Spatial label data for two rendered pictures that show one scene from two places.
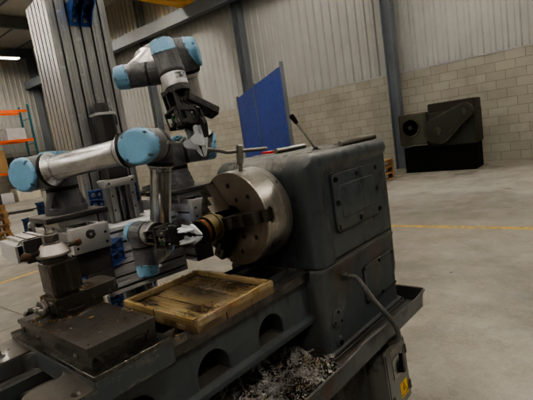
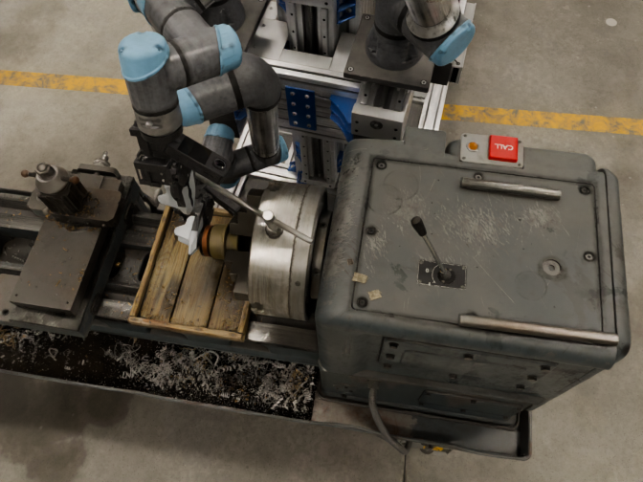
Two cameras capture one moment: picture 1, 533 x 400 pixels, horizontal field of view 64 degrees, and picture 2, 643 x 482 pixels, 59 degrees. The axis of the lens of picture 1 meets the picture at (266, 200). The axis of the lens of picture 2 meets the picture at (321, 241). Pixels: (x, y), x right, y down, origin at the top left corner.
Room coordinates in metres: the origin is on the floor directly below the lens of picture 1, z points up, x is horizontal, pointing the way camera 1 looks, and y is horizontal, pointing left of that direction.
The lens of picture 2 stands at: (1.22, -0.46, 2.27)
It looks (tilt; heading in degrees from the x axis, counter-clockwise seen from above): 63 degrees down; 60
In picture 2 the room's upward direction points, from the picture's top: 3 degrees counter-clockwise
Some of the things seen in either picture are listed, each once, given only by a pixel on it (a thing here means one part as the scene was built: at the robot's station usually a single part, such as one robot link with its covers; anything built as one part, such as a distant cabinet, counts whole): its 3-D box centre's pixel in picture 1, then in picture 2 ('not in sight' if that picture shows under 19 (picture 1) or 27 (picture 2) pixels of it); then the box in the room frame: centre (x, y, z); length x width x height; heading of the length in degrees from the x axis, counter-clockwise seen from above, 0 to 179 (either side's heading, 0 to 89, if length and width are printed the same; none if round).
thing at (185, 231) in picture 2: (186, 231); (186, 233); (1.26, 0.25, 1.09); 0.09 x 0.06 x 0.03; 48
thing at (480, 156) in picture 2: not in sight; (489, 156); (1.90, -0.04, 1.23); 0.13 x 0.08 x 0.05; 138
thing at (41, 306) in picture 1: (74, 298); (83, 207); (1.08, 0.53, 0.99); 0.20 x 0.10 x 0.05; 138
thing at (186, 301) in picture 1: (197, 296); (203, 268); (1.26, 0.25, 0.89); 0.36 x 0.30 x 0.04; 48
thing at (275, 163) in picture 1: (308, 198); (457, 270); (1.75, -0.17, 1.06); 0.59 x 0.48 x 0.39; 138
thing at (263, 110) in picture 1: (262, 145); not in sight; (8.35, -0.09, 1.18); 4.12 x 0.80 x 2.35; 12
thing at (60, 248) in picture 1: (52, 249); (50, 177); (1.06, 0.55, 1.13); 0.08 x 0.08 x 0.03
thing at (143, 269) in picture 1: (147, 259); (229, 166); (1.46, 0.44, 0.98); 0.11 x 0.08 x 0.11; 170
